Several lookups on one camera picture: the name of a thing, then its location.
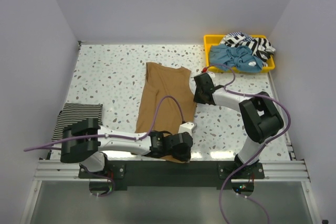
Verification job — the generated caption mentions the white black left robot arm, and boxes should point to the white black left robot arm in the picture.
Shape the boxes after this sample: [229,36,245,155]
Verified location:
[60,118,197,178]

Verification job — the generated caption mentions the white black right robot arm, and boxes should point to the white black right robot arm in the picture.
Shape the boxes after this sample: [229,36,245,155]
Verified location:
[194,72,284,178]

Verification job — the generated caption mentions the aluminium frame rail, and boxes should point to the aluminium frame rail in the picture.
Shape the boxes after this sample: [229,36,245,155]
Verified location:
[34,160,310,182]

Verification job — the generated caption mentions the yellow plastic bin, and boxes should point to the yellow plastic bin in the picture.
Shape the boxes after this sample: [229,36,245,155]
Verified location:
[203,32,275,73]

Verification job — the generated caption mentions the navy white striped tank top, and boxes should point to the navy white striped tank top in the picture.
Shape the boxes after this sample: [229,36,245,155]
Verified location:
[220,31,276,67]

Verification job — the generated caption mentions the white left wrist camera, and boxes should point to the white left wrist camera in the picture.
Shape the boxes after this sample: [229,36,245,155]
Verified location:
[178,122,197,135]

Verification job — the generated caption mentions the tan tank top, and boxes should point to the tan tank top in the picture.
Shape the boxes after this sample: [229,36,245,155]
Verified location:
[135,62,196,164]

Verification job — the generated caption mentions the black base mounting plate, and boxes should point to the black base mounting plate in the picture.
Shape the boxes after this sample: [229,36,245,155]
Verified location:
[78,160,265,191]

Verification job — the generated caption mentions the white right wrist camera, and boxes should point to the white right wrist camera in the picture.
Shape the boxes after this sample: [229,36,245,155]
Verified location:
[201,67,215,77]

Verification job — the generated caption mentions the black white striped tank top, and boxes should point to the black white striped tank top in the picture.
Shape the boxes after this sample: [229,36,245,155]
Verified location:
[51,103,103,141]

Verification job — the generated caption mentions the blue tank top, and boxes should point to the blue tank top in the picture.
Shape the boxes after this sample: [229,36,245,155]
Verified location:
[208,44,263,73]

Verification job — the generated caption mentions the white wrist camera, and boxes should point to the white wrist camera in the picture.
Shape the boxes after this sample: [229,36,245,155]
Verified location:
[178,122,197,135]
[201,67,215,77]

